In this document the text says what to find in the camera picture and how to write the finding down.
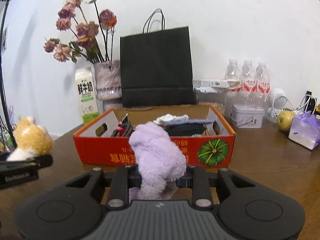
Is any purple fluffy plush item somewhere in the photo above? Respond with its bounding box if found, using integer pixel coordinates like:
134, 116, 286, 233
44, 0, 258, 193
129, 122, 187, 201

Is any yellow white plush toy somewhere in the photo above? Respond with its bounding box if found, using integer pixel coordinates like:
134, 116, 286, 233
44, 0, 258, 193
6, 116, 54, 161

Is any red cardboard box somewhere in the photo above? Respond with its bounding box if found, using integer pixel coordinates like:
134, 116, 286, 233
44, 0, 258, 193
73, 105, 235, 168

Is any dark navy pouch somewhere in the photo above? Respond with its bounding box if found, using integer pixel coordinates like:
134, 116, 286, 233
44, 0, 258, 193
164, 123, 207, 137

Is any white folded cloth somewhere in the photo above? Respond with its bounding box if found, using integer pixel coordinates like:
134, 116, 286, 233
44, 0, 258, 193
153, 113, 189, 126

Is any small decorated tin box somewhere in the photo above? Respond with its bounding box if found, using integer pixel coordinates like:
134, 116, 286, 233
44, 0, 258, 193
229, 104, 264, 129

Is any clear jar with nuts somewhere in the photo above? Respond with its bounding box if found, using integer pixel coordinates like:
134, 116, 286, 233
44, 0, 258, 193
194, 87, 227, 115

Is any white flat carton box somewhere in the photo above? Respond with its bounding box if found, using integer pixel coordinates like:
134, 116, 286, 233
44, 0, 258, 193
193, 79, 242, 89

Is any clear water bottle middle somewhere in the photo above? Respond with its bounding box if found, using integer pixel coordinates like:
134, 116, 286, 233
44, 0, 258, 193
241, 60, 257, 105

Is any clear water bottle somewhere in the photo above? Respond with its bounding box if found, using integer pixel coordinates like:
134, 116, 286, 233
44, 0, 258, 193
225, 59, 242, 99
256, 62, 271, 111
241, 60, 257, 105

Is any purple ceramic vase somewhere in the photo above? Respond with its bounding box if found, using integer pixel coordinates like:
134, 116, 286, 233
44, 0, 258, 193
94, 60, 122, 111

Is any black paper bag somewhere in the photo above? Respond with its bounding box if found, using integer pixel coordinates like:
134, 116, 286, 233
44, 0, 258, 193
120, 16, 195, 108

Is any white green milk carton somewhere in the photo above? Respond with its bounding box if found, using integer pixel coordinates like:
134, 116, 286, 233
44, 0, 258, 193
74, 67, 100, 125

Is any clear water bottle left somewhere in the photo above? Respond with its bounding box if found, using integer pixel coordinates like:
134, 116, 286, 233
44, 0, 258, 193
225, 59, 242, 99

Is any yellow green apple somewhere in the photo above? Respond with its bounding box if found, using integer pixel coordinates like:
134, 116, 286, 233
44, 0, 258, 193
277, 110, 295, 132

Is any clear water bottle right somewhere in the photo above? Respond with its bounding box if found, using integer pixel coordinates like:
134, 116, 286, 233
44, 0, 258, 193
256, 62, 271, 111

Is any white small fan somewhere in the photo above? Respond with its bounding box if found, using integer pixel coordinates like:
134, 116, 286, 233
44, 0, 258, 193
266, 88, 287, 123

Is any purple gift bag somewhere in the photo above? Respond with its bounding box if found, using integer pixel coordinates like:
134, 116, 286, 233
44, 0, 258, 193
289, 111, 319, 151

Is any dried pink rose bouquet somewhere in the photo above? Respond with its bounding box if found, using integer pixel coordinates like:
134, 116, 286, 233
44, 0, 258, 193
43, 0, 117, 64

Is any black light stand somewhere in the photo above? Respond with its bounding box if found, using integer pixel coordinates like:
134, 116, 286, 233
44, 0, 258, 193
1, 0, 17, 150

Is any white charging cable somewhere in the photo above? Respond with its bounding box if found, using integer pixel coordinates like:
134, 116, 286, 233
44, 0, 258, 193
271, 93, 318, 117

